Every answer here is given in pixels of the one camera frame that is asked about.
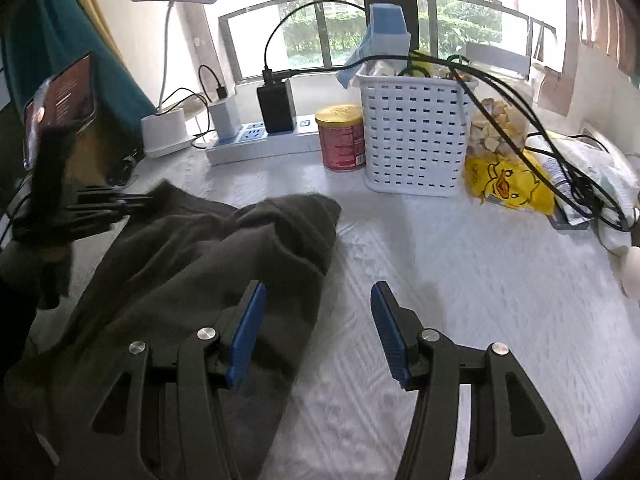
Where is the dark grey t-shirt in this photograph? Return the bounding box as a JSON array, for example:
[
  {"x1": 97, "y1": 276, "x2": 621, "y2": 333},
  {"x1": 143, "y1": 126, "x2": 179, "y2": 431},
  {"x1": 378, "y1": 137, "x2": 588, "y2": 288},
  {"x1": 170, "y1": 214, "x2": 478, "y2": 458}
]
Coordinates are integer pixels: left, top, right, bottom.
[{"x1": 29, "y1": 179, "x2": 343, "y2": 480}]

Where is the brown cardboard box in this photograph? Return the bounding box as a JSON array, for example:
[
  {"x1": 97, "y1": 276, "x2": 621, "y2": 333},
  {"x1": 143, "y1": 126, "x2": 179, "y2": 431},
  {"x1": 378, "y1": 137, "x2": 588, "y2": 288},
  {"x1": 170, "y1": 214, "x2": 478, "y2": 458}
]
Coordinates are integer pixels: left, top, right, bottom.
[{"x1": 65, "y1": 110, "x2": 142, "y2": 188}]

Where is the tablet with dark screen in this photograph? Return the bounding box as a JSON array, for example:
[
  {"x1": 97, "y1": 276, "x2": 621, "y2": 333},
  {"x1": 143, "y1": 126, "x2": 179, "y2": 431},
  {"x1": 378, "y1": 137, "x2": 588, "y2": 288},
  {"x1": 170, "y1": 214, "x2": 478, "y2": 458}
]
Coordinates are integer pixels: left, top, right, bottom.
[{"x1": 23, "y1": 52, "x2": 98, "y2": 170}]

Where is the white desk lamp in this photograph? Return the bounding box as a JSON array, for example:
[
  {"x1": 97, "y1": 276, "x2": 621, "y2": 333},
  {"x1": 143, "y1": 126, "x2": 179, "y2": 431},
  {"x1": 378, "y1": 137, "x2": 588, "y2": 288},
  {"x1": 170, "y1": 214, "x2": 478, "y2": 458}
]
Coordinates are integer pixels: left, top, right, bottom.
[{"x1": 128, "y1": 0, "x2": 225, "y2": 160}]

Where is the white charger plug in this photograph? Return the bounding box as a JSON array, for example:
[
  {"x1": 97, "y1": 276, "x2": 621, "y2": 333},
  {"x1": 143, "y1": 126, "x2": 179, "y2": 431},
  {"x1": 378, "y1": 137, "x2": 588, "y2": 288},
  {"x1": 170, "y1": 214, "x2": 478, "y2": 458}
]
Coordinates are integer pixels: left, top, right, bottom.
[{"x1": 207, "y1": 87, "x2": 242, "y2": 143}]

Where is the teal yellow left curtain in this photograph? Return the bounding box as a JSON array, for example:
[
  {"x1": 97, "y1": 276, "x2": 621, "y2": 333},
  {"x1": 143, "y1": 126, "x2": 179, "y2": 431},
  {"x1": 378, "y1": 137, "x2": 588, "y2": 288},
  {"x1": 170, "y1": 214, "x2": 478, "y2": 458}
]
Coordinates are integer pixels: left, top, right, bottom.
[{"x1": 2, "y1": 0, "x2": 155, "y2": 141}]

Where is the white egg-shaped ball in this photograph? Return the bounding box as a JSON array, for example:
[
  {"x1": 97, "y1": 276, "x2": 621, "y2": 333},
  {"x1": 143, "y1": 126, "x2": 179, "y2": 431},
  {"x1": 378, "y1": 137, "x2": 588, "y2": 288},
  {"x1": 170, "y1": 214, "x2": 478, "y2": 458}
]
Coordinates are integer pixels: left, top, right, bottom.
[{"x1": 620, "y1": 246, "x2": 640, "y2": 300}]

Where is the white power strip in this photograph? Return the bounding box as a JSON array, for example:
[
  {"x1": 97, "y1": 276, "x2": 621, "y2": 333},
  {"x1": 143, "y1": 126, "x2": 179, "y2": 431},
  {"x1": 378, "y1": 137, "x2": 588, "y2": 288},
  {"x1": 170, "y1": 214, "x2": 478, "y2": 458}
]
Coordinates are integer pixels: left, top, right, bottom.
[{"x1": 205, "y1": 115, "x2": 321, "y2": 166}]

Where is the black power adapter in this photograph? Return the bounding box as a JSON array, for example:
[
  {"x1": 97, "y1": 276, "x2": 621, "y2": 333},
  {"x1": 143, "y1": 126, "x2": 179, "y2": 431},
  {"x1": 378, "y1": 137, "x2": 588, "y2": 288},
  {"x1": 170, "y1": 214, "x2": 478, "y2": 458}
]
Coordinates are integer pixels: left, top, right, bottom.
[{"x1": 256, "y1": 68, "x2": 296, "y2": 134}]

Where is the yellow duck bag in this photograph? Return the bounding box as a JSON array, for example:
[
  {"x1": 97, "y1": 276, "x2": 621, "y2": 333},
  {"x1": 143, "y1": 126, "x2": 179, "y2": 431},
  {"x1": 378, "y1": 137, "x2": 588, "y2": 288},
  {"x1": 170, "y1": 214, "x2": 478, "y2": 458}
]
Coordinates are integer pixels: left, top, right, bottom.
[{"x1": 464, "y1": 148, "x2": 555, "y2": 216}]

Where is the white plastic bag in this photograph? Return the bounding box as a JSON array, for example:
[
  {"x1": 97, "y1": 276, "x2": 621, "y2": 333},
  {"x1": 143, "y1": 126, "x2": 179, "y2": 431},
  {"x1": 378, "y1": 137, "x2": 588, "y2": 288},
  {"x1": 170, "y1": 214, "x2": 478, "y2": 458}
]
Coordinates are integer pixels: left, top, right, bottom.
[{"x1": 525, "y1": 131, "x2": 639, "y2": 254}]

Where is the red can yellow lid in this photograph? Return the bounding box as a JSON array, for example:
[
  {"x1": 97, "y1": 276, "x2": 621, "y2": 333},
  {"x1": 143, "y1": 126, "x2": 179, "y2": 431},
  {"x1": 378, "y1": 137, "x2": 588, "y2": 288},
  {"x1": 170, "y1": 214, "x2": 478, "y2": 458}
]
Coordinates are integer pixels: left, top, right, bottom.
[{"x1": 314, "y1": 104, "x2": 366, "y2": 171}]

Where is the clear snack jar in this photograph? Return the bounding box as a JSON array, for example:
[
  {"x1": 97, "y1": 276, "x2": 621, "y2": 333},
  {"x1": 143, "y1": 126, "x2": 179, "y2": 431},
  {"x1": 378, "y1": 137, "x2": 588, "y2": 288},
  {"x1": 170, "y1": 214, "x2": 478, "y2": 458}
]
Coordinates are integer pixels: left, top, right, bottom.
[{"x1": 466, "y1": 89, "x2": 532, "y2": 162}]

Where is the white plastic basket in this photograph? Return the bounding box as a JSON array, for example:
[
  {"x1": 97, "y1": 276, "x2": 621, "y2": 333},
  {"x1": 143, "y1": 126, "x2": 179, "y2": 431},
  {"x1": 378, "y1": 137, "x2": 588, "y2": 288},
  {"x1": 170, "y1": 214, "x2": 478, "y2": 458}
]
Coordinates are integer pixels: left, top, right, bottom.
[{"x1": 356, "y1": 70, "x2": 476, "y2": 197}]

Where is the blue-capped bottle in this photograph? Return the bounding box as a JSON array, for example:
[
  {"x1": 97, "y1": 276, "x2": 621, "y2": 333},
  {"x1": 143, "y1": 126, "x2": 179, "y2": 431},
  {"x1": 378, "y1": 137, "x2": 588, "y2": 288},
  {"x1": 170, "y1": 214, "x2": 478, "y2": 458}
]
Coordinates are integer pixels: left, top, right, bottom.
[{"x1": 346, "y1": 3, "x2": 411, "y2": 72}]

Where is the balcony metal railing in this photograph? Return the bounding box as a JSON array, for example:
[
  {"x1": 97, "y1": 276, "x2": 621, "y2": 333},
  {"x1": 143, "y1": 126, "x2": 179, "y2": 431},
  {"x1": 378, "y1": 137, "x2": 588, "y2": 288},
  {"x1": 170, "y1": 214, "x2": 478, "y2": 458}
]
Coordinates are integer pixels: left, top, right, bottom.
[{"x1": 218, "y1": 0, "x2": 558, "y2": 81}]

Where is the black cable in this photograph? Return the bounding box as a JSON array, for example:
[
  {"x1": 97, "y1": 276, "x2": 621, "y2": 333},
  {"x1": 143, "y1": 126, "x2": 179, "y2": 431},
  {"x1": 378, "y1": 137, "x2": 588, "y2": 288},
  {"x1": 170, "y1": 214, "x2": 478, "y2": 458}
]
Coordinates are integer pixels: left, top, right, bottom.
[{"x1": 188, "y1": 0, "x2": 632, "y2": 233}]

